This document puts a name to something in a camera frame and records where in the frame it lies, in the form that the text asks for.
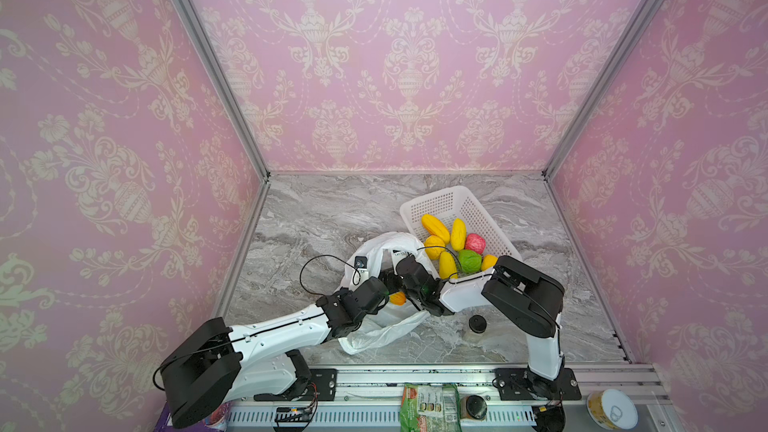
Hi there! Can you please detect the aluminium front rail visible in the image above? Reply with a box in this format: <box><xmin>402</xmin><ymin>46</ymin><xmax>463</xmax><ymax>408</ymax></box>
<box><xmin>228</xmin><ymin>363</ymin><xmax>684</xmax><ymax>431</ymax></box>

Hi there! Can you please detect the white plastic bag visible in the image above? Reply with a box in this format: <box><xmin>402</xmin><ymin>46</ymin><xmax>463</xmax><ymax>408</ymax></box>
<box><xmin>338</xmin><ymin>232</ymin><xmax>437</xmax><ymax>355</ymax></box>

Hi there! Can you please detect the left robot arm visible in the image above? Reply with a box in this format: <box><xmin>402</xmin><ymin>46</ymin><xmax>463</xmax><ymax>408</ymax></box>
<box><xmin>153</xmin><ymin>277</ymin><xmax>391</xmax><ymax>429</ymax></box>

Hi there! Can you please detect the white plastic basket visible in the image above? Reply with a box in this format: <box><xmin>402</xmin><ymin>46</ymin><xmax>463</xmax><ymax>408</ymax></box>
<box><xmin>399</xmin><ymin>185</ymin><xmax>523</xmax><ymax>283</ymax></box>

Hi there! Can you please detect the left aluminium corner post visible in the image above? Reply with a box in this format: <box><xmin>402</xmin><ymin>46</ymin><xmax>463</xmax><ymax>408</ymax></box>
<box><xmin>171</xmin><ymin>0</ymin><xmax>270</xmax><ymax>183</ymax></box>

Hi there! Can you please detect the orange toy mango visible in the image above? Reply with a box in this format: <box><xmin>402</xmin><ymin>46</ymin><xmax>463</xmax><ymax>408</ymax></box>
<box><xmin>421</xmin><ymin>214</ymin><xmax>451</xmax><ymax>244</ymax></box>

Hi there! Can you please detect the yellow toy banana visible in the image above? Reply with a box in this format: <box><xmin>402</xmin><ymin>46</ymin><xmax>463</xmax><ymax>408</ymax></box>
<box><xmin>438</xmin><ymin>250</ymin><xmax>459</xmax><ymax>280</ymax></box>

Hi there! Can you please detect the purple snack packet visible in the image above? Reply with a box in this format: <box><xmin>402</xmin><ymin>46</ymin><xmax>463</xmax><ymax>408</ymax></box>
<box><xmin>154</xmin><ymin>403</ymin><xmax>231</xmax><ymax>432</ymax></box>

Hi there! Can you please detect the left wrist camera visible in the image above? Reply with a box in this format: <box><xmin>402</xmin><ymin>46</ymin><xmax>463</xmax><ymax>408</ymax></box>
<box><xmin>352</xmin><ymin>255</ymin><xmax>369</xmax><ymax>285</ymax></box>

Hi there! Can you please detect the yellow toy orange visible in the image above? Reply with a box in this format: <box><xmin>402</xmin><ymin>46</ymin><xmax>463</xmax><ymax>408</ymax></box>
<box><xmin>424</xmin><ymin>235</ymin><xmax>446</xmax><ymax>261</ymax></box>

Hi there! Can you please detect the dark jar on rail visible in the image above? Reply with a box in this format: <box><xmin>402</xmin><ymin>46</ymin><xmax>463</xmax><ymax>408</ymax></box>
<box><xmin>460</xmin><ymin>395</ymin><xmax>488</xmax><ymax>421</ymax></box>

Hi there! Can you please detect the yellow toy lemon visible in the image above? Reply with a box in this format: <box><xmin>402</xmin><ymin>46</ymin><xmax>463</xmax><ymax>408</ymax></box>
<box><xmin>450</xmin><ymin>218</ymin><xmax>467</xmax><ymax>252</ymax></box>

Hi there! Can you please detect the red toy apple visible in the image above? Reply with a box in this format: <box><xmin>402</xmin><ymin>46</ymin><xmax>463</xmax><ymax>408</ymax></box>
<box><xmin>464</xmin><ymin>233</ymin><xmax>486</xmax><ymax>255</ymax></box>

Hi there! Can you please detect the aluminium corner post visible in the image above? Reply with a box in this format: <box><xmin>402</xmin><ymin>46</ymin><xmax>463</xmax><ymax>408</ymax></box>
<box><xmin>171</xmin><ymin>0</ymin><xmax>270</xmax><ymax>183</ymax></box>
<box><xmin>542</xmin><ymin>0</ymin><xmax>664</xmax><ymax>185</ymax></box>

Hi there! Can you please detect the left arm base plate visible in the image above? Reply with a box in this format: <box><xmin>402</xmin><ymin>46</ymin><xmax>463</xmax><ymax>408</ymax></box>
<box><xmin>253</xmin><ymin>368</ymin><xmax>338</xmax><ymax>402</ymax></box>

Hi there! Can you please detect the green snack packet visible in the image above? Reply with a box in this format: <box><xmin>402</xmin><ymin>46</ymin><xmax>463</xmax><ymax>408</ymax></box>
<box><xmin>399</xmin><ymin>384</ymin><xmax>461</xmax><ymax>432</ymax></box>

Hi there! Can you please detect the white lid tin can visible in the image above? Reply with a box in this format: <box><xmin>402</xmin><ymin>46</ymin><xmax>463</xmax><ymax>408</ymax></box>
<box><xmin>587</xmin><ymin>389</ymin><xmax>639</xmax><ymax>431</ymax></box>

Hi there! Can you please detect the small orange toy fruit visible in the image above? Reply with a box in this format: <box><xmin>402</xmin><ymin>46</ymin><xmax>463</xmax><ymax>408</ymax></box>
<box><xmin>480</xmin><ymin>255</ymin><xmax>498</xmax><ymax>272</ymax></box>

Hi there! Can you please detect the green toy apple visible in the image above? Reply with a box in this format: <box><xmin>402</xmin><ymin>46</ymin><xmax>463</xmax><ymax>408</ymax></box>
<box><xmin>458</xmin><ymin>249</ymin><xmax>483</xmax><ymax>275</ymax></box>

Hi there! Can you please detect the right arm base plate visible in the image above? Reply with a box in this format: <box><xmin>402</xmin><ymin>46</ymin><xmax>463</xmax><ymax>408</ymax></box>
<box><xmin>492</xmin><ymin>367</ymin><xmax>582</xmax><ymax>401</ymax></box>

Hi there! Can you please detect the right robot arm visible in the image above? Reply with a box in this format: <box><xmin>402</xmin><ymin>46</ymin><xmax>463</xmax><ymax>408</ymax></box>
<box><xmin>379</xmin><ymin>255</ymin><xmax>565</xmax><ymax>401</ymax></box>

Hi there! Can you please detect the right aluminium corner post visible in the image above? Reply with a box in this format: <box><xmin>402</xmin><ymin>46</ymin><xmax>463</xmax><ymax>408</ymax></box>
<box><xmin>542</xmin><ymin>0</ymin><xmax>664</xmax><ymax>185</ymax></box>

